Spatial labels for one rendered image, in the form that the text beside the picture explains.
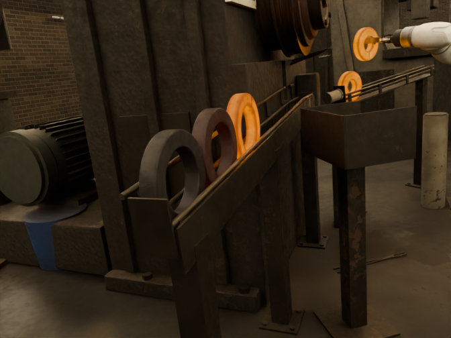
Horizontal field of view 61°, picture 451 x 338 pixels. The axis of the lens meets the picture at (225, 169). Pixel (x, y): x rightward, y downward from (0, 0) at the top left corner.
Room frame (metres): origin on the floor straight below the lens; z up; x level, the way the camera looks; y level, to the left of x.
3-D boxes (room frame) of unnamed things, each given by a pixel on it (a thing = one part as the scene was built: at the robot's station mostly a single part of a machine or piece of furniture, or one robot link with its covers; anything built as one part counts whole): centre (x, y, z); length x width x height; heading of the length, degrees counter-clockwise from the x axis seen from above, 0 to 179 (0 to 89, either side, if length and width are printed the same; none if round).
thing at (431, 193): (2.02, -1.14, 0.26); 0.12 x 0.12 x 0.52
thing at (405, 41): (1.76, -0.87, 0.91); 0.09 x 0.06 x 0.09; 121
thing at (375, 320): (1.08, -0.37, 0.36); 0.26 x 0.20 x 0.72; 11
